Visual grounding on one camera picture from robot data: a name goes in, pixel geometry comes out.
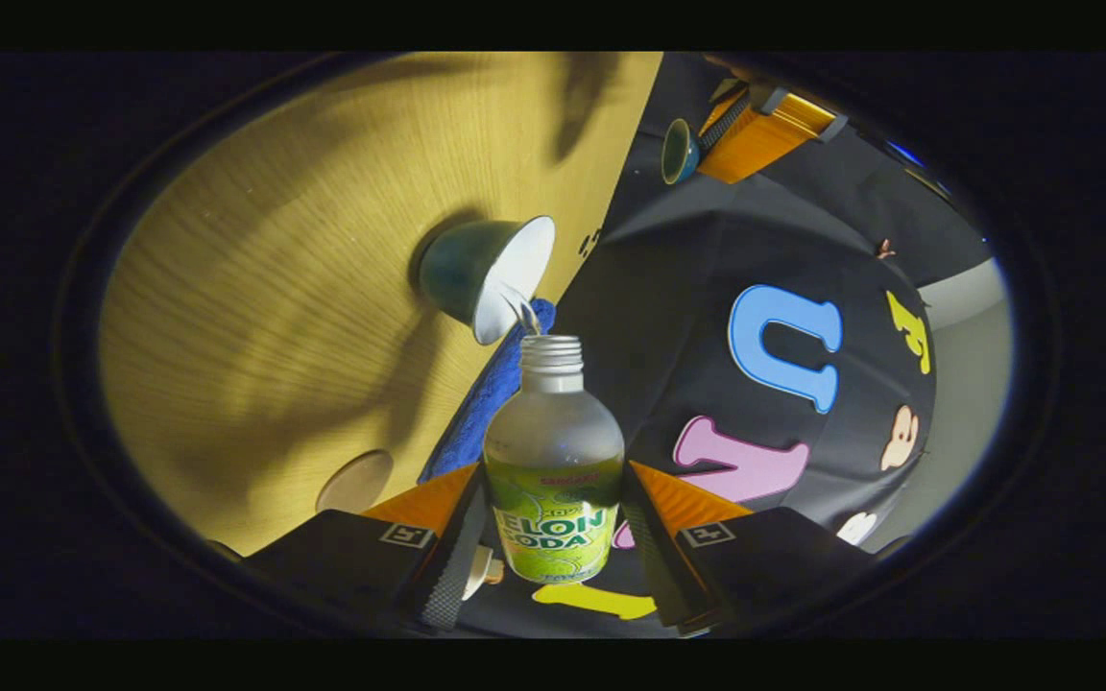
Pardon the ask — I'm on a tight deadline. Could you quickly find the silver green label water bottle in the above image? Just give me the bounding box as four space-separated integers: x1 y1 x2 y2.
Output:
483 334 626 584

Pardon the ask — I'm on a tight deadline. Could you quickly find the blue folded towel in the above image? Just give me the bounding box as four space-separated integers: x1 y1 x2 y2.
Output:
417 298 557 484

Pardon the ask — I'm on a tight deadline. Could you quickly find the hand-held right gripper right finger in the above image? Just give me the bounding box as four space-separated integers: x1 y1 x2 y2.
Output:
622 461 876 634

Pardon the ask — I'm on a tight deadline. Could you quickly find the black backdrop cloth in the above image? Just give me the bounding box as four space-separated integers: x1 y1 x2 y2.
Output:
457 53 996 639

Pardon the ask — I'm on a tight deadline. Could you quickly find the teal teacup lid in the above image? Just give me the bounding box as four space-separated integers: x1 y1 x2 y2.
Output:
661 117 703 185

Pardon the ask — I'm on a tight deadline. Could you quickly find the white toaster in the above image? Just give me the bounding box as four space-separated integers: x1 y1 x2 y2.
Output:
462 544 506 603

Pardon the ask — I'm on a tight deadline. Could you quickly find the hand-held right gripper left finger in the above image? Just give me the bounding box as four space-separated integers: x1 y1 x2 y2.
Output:
246 461 489 634

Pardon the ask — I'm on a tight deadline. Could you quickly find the round cork coaster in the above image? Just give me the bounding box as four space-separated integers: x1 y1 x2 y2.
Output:
315 449 395 514

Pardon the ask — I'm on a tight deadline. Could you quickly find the teal white teacup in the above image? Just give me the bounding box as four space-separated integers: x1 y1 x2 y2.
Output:
419 215 557 346

